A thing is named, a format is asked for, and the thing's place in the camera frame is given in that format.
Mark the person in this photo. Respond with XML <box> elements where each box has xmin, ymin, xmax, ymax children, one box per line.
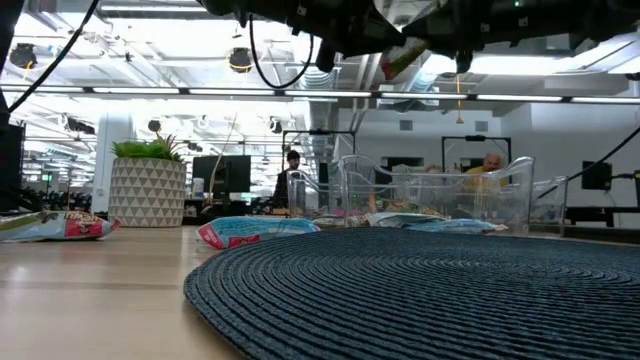
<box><xmin>463</xmin><ymin>152</ymin><xmax>509</xmax><ymax>194</ymax></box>
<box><xmin>271</xmin><ymin>149</ymin><xmax>303</xmax><ymax>209</ymax></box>

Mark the hanging orange cord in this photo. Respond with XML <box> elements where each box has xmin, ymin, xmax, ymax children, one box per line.
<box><xmin>454</xmin><ymin>73</ymin><xmax>465</xmax><ymax>125</ymax></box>

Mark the white blue granola bar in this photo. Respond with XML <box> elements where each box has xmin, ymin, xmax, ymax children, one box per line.
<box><xmin>364</xmin><ymin>211</ymin><xmax>447</xmax><ymax>229</ymax></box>

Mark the black column box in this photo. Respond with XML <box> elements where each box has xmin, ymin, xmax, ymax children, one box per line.
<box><xmin>0</xmin><ymin>89</ymin><xmax>26</xmax><ymax>214</ymax></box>

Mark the triangle patterned planter pot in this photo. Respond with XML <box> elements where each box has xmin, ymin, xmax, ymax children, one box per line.
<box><xmin>108</xmin><ymin>157</ymin><xmax>188</xmax><ymax>229</ymax></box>

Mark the long ceiling light strip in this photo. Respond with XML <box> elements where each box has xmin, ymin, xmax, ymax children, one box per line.
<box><xmin>0</xmin><ymin>85</ymin><xmax>640</xmax><ymax>105</ymax></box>

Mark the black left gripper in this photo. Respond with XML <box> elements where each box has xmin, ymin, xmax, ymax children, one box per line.
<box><xmin>199</xmin><ymin>0</ymin><xmax>408</xmax><ymax>74</ymax></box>

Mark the blue granola bar red end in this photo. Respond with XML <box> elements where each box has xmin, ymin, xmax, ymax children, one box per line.
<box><xmin>195</xmin><ymin>215</ymin><xmax>322</xmax><ymax>251</ymax></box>

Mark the large clear plastic bin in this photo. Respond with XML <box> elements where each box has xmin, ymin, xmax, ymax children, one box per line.
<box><xmin>339</xmin><ymin>153</ymin><xmax>535</xmax><ymax>236</ymax></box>

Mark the black computer monitor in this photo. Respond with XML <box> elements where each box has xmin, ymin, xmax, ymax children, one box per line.
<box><xmin>191</xmin><ymin>154</ymin><xmax>252</xmax><ymax>195</ymax></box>

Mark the green artificial plant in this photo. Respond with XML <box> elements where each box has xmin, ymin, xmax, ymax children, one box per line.
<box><xmin>111</xmin><ymin>133</ymin><xmax>184</xmax><ymax>163</ymax></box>

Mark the black metal frame stand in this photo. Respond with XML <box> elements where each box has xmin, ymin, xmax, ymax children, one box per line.
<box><xmin>441</xmin><ymin>134</ymin><xmax>513</xmax><ymax>174</ymax></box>
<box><xmin>281</xmin><ymin>129</ymin><xmax>357</xmax><ymax>191</ymax></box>

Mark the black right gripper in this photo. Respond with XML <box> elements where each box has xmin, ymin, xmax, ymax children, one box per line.
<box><xmin>406</xmin><ymin>0</ymin><xmax>567</xmax><ymax>74</ymax></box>

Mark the pale blue granola bar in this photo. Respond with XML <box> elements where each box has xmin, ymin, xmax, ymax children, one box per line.
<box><xmin>309</xmin><ymin>214</ymin><xmax>346</xmax><ymax>230</ymax></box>

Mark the small black wall monitor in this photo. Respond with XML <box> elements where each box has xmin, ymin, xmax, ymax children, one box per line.
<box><xmin>581</xmin><ymin>160</ymin><xmax>614</xmax><ymax>192</ymax></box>

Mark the black desk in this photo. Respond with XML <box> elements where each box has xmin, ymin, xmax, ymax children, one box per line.
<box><xmin>564</xmin><ymin>205</ymin><xmax>640</xmax><ymax>225</ymax></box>

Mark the black round ceiling fixture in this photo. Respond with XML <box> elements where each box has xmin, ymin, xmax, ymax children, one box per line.
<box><xmin>9</xmin><ymin>42</ymin><xmax>39</xmax><ymax>70</ymax></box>
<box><xmin>228</xmin><ymin>47</ymin><xmax>253</xmax><ymax>75</ymax></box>

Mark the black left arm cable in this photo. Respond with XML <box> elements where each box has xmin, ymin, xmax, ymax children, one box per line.
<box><xmin>248</xmin><ymin>13</ymin><xmax>316</xmax><ymax>91</ymax></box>

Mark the small clear plastic bin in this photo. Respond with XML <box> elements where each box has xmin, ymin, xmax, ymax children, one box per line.
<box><xmin>286</xmin><ymin>169</ymin><xmax>346</xmax><ymax>232</ymax></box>
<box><xmin>529</xmin><ymin>174</ymin><xmax>570</xmax><ymax>236</ymax></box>

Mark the yellow granola bar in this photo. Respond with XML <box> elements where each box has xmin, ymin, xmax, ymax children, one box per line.
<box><xmin>383</xmin><ymin>198</ymin><xmax>427</xmax><ymax>216</ymax></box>

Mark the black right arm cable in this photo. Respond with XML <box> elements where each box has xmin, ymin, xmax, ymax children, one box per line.
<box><xmin>536</xmin><ymin>125</ymin><xmax>640</xmax><ymax>200</ymax></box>

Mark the round blue woven placemat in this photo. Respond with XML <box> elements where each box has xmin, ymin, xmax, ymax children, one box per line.
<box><xmin>182</xmin><ymin>226</ymin><xmax>640</xmax><ymax>360</ymax></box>

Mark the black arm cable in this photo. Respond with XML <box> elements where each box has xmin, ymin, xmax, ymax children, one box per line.
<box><xmin>536</xmin><ymin>125</ymin><xmax>640</xmax><ymax>200</ymax></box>
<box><xmin>248</xmin><ymin>13</ymin><xmax>316</xmax><ymax>91</ymax></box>

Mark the long black hanging cable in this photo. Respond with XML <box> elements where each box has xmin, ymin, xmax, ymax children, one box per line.
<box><xmin>6</xmin><ymin>0</ymin><xmax>100</xmax><ymax>114</ymax></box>

